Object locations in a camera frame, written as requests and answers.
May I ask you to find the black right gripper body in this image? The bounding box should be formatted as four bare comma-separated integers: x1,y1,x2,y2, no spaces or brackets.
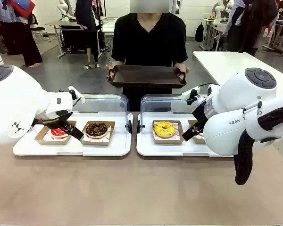
191,100,209,123

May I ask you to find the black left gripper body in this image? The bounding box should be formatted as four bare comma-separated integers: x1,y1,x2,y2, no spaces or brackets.
32,113,73,127

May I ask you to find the cardboard box with yellow donut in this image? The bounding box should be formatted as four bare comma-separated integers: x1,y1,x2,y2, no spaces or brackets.
152,120,185,145

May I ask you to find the yellow sprinkled donut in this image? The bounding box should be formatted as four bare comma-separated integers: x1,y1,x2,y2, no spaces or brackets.
153,121,176,138

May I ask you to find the dark brown serving tray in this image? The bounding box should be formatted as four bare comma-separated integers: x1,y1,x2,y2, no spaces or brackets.
108,65,188,89

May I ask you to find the red glazed donut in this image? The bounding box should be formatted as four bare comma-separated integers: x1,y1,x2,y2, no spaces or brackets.
50,128,70,139

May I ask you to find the cardboard box with red donut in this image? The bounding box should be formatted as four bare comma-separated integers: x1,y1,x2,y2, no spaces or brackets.
34,120,77,145

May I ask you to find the chocolate glazed donut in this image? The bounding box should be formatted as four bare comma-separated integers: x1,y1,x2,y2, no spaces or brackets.
85,121,108,139

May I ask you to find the cardboard box with chocolate donut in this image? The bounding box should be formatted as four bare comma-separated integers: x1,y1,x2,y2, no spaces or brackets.
78,121,116,147

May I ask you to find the person in black shirt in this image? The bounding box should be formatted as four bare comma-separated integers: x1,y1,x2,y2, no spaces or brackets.
111,13,188,113

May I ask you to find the person's left hand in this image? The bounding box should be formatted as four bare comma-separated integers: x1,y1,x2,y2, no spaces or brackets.
174,63,191,80

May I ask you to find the person's right hand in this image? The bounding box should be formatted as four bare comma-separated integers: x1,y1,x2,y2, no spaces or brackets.
105,63,117,79

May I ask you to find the white paper liner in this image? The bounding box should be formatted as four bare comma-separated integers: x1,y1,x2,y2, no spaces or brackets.
82,126,112,143
42,129,70,142
154,125,182,142

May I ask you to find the white display tray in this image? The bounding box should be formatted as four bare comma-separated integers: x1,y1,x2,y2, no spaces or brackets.
136,111,234,158
12,111,134,157

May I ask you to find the clear plastic display lid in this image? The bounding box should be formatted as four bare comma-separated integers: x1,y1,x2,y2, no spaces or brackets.
137,94,205,134
72,93,133,135

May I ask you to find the large white table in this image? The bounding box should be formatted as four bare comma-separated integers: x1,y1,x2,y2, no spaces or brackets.
192,51,283,95

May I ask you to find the bystander in dark trousers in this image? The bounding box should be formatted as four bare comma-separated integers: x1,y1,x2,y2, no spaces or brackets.
0,0,44,68

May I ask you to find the black hanging backpack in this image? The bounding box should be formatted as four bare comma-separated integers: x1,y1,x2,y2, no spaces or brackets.
194,22,205,43

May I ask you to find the white background workbench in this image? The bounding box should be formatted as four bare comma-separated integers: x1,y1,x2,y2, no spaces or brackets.
201,2,230,52

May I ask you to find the grey background desk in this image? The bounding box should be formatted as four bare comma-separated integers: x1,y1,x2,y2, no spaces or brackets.
45,20,86,59

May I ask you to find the black office chair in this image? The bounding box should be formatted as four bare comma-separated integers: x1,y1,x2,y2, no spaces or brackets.
29,13,53,43

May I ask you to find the bystander with long hair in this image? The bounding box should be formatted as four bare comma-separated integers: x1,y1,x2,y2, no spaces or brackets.
227,0,280,57

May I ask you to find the bystander in dark jacket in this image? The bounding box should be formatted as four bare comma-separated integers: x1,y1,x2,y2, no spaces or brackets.
75,0,105,70

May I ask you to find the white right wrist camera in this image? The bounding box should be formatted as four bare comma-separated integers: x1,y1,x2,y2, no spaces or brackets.
182,86,201,105

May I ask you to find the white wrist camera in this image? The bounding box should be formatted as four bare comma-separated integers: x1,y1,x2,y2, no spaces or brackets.
68,85,86,105
182,86,201,105

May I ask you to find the thin black camera cable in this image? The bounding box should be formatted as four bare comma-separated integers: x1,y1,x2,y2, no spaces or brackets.
198,83,220,89

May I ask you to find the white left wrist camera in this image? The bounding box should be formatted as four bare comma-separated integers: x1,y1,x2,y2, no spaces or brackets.
68,85,86,105

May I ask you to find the black braided cable bundle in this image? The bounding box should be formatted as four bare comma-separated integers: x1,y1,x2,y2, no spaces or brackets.
233,105,283,186

